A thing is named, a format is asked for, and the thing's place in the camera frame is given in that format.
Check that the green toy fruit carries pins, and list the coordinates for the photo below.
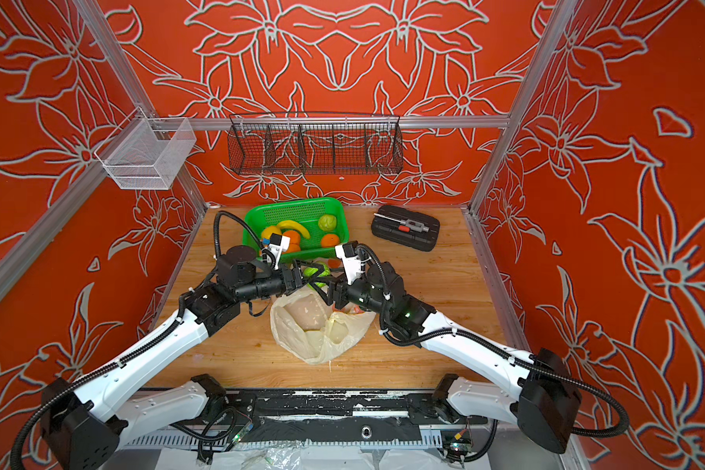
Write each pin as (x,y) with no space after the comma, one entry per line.
(327,223)

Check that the black tool case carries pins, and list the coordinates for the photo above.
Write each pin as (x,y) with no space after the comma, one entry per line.
(405,227)

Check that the clear plastic wall bin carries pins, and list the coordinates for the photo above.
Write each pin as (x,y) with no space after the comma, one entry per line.
(143,153)

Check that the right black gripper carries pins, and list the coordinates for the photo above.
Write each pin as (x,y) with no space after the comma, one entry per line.
(340,286)

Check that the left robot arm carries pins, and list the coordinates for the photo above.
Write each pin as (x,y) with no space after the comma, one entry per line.
(84,422)

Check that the yellow toy banana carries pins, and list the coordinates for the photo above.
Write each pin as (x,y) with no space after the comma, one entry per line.
(287,225)

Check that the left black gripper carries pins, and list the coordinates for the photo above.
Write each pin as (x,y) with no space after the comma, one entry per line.
(288,284)

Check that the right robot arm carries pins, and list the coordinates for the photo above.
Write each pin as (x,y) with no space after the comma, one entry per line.
(538,394)

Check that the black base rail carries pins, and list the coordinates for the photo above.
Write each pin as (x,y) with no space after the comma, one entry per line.
(368,417)

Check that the green plastic basket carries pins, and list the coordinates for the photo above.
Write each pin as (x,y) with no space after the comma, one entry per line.
(315,226)

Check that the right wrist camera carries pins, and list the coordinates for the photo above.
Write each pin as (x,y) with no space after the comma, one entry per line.
(352,262)

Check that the orange toy bell pepper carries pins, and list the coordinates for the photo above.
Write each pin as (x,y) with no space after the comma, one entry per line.
(294,236)

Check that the translucent printed plastic bag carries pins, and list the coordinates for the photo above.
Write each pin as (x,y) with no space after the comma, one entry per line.
(303,325)

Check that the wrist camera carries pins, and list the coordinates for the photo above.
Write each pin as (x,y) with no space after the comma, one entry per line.
(276,245)
(352,262)

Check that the yellow-green toy starfruit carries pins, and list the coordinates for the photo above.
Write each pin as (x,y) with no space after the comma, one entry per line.
(316,271)

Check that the crumpled clear plastic scrap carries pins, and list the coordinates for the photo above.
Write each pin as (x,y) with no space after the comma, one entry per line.
(284,458)

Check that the black wire wall basket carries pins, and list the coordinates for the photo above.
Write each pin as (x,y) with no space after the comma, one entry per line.
(315,144)

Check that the yellow toy lemon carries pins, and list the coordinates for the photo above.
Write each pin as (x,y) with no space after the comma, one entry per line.
(269,231)

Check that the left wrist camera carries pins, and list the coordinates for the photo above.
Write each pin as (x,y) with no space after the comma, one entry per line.
(276,245)

